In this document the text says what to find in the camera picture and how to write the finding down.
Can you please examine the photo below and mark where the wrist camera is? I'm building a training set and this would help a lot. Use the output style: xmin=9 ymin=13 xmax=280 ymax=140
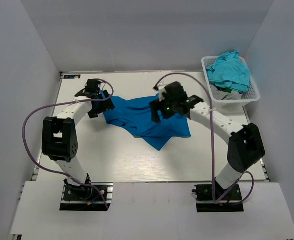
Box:
xmin=75 ymin=78 xmax=102 ymax=99
xmin=153 ymin=82 xmax=167 ymax=95

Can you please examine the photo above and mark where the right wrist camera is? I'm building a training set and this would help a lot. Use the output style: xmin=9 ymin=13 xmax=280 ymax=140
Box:
xmin=153 ymin=82 xmax=167 ymax=95

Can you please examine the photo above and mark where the light blue t shirt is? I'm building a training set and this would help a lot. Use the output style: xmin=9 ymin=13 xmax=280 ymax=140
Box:
xmin=206 ymin=51 xmax=250 ymax=93

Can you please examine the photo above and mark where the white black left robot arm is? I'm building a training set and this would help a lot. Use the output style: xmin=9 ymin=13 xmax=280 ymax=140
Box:
xmin=42 ymin=90 xmax=114 ymax=186

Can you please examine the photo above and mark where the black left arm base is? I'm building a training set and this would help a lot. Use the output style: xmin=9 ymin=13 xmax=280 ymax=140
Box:
xmin=59 ymin=183 xmax=113 ymax=212

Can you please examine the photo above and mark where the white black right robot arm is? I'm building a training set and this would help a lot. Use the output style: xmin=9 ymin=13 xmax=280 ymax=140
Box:
xmin=149 ymin=82 xmax=265 ymax=190

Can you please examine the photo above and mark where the grey t shirt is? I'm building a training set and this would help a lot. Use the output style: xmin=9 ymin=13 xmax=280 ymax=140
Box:
xmin=210 ymin=84 xmax=242 ymax=101

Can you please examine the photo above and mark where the white plastic basket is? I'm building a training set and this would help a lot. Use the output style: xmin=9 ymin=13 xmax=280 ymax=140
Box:
xmin=201 ymin=51 xmax=260 ymax=108

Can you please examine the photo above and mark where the blue label sticker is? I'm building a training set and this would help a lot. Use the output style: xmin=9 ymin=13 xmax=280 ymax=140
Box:
xmin=63 ymin=74 xmax=81 ymax=79

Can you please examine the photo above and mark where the green garment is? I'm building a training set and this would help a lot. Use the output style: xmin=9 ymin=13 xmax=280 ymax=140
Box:
xmin=216 ymin=86 xmax=232 ymax=93

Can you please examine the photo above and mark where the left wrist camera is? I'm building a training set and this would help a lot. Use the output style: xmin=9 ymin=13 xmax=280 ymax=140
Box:
xmin=75 ymin=78 xmax=102 ymax=99

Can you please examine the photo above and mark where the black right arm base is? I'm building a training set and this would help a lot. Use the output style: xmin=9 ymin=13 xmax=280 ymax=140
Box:
xmin=192 ymin=184 xmax=245 ymax=213

